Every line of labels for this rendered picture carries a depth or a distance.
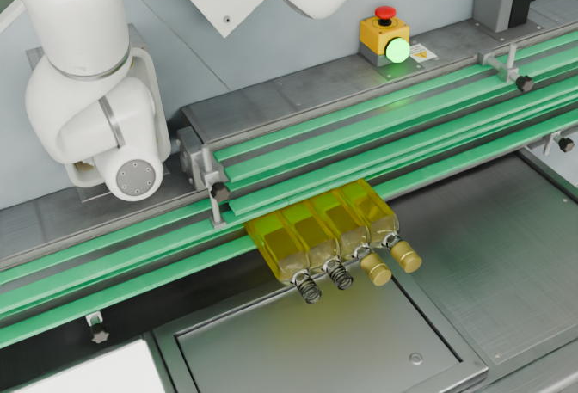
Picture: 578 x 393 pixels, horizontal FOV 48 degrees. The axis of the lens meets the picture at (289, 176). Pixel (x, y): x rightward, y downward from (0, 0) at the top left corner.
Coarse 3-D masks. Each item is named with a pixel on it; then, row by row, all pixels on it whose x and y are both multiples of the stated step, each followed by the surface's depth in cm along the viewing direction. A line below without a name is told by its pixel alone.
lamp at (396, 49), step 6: (390, 42) 122; (396, 42) 121; (402, 42) 121; (384, 48) 123; (390, 48) 121; (396, 48) 121; (402, 48) 121; (408, 48) 122; (384, 54) 124; (390, 54) 122; (396, 54) 121; (402, 54) 122; (408, 54) 123; (396, 60) 122; (402, 60) 123
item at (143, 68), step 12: (132, 48) 99; (144, 60) 100; (132, 72) 108; (144, 72) 103; (156, 84) 103; (156, 96) 105; (156, 108) 106; (156, 120) 109; (156, 132) 113; (168, 144) 111; (168, 156) 113; (72, 168) 106; (96, 168) 111; (72, 180) 107; (84, 180) 108; (96, 180) 109
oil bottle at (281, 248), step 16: (256, 224) 113; (272, 224) 113; (288, 224) 113; (256, 240) 114; (272, 240) 110; (288, 240) 110; (272, 256) 108; (288, 256) 107; (304, 256) 107; (288, 272) 106
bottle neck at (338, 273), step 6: (336, 258) 108; (324, 264) 108; (330, 264) 107; (336, 264) 107; (330, 270) 107; (336, 270) 106; (342, 270) 106; (330, 276) 107; (336, 276) 105; (342, 276) 105; (348, 276) 105; (336, 282) 105; (342, 282) 107; (348, 282) 106; (342, 288) 106
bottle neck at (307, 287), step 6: (294, 276) 106; (300, 276) 105; (306, 276) 105; (294, 282) 106; (300, 282) 105; (306, 282) 104; (312, 282) 104; (300, 288) 104; (306, 288) 104; (312, 288) 103; (318, 288) 104; (306, 294) 103; (312, 294) 105; (318, 294) 104; (306, 300) 103; (312, 300) 104
